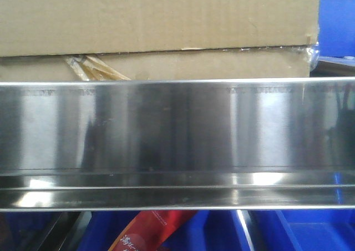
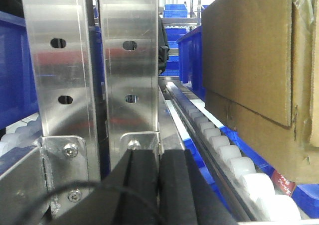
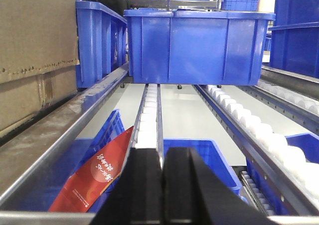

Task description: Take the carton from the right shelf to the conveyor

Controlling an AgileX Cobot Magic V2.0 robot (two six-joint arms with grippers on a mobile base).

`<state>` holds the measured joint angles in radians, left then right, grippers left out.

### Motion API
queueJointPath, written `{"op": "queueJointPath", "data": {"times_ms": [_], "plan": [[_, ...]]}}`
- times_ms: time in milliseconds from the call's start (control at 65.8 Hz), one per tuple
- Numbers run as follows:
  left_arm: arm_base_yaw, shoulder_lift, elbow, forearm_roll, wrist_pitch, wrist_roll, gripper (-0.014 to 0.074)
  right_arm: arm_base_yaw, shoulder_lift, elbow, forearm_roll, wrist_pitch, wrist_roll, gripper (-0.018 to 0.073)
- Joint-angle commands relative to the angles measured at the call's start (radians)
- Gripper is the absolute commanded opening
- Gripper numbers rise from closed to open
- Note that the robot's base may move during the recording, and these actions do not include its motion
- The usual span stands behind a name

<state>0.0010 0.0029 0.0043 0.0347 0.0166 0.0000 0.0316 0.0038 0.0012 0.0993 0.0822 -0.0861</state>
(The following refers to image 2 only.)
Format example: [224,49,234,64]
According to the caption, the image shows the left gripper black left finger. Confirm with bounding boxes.
[53,150,160,225]

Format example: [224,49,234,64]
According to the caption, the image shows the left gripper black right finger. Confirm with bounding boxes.
[159,150,237,225]

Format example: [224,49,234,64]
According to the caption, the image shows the brown cardboard carton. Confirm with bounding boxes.
[202,0,319,184]

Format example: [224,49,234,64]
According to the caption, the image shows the steel shelf front beam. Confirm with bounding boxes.
[0,135,89,225]

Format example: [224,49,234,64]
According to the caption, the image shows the blue plastic bin behind carton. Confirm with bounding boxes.
[177,26,205,101]

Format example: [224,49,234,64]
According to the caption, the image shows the right steel shelf upright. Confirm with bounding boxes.
[99,0,159,168]

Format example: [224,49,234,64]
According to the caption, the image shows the steel shelf upright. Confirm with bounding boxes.
[99,0,159,168]
[22,0,100,181]

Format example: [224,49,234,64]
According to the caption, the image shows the left steel shelf upright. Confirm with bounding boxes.
[22,0,100,181]

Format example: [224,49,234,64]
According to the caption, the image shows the red snack packet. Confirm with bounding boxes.
[271,170,296,197]

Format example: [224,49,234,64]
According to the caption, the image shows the blue plastic bin far left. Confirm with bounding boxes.
[0,12,38,129]

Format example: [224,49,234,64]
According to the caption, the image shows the stacked blue bins background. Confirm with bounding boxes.
[161,4,188,76]

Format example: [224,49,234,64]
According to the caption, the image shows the white roller track rail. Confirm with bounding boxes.
[165,82,302,225]

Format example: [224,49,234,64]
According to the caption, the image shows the thin black cable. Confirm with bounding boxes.
[18,181,165,225]

